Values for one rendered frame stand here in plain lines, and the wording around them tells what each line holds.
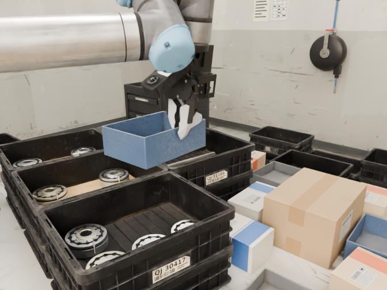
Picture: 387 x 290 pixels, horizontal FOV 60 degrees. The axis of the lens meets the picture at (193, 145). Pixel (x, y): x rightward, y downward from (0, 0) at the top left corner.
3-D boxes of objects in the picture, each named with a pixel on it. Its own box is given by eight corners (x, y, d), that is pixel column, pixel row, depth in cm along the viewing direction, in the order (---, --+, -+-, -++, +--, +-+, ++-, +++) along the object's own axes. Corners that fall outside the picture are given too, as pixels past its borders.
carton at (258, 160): (243, 161, 173) (243, 148, 170) (265, 167, 167) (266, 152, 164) (227, 172, 160) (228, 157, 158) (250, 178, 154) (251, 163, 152)
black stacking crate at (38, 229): (42, 250, 87) (35, 211, 83) (17, 205, 109) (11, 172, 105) (170, 203, 110) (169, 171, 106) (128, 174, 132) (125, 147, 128)
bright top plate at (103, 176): (103, 183, 113) (103, 182, 113) (95, 173, 121) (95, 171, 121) (132, 177, 118) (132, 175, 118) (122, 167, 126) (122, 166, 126)
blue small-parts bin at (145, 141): (146, 170, 70) (144, 137, 68) (103, 154, 80) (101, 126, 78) (205, 145, 85) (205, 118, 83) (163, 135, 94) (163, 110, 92)
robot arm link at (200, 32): (194, 22, 63) (165, 18, 68) (192, 48, 65) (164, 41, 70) (220, 23, 68) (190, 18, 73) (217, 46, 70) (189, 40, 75)
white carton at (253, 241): (272, 254, 103) (274, 228, 100) (250, 274, 94) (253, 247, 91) (219, 229, 115) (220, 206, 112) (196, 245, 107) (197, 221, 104)
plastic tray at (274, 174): (327, 187, 145) (329, 177, 143) (306, 204, 131) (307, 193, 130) (273, 170, 163) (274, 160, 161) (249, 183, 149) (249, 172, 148)
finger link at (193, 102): (197, 124, 73) (200, 84, 69) (192, 126, 71) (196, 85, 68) (182, 118, 75) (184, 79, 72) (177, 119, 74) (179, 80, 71)
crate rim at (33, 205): (36, 218, 83) (35, 210, 82) (11, 178, 106) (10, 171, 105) (170, 176, 106) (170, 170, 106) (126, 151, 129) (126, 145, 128)
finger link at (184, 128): (204, 138, 78) (207, 100, 75) (186, 145, 74) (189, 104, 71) (194, 134, 80) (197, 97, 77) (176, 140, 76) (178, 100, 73)
